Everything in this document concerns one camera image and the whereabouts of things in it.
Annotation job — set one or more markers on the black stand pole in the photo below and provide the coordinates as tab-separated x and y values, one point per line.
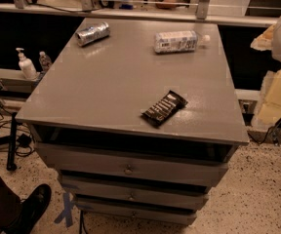
11	166

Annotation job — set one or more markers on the clear plastic water bottle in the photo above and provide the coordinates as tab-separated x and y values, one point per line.
179	41

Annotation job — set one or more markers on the middle drawer front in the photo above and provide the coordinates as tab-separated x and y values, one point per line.
84	186

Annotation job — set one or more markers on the blue tape cross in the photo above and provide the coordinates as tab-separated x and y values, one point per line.
66	214

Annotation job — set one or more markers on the black rxbar chocolate bar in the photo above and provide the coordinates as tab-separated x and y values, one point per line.
164	108

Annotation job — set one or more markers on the drawer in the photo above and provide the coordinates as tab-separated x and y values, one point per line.
84	186
84	160
143	212

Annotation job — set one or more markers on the grey drawer cabinet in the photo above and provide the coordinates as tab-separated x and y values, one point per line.
94	97

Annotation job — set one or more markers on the crushed silver can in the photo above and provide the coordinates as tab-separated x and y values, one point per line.
92	33

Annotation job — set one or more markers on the white pump dispenser bottle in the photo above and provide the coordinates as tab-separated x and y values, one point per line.
26	65

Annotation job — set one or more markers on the top drawer front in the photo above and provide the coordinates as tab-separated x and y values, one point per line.
84	160

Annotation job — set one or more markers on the small clear bottle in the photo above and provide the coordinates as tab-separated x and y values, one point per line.
45	61

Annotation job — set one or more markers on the black shoe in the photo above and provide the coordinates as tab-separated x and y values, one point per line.
31	210

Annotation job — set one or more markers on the bottom drawer front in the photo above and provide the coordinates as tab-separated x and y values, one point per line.
143	212

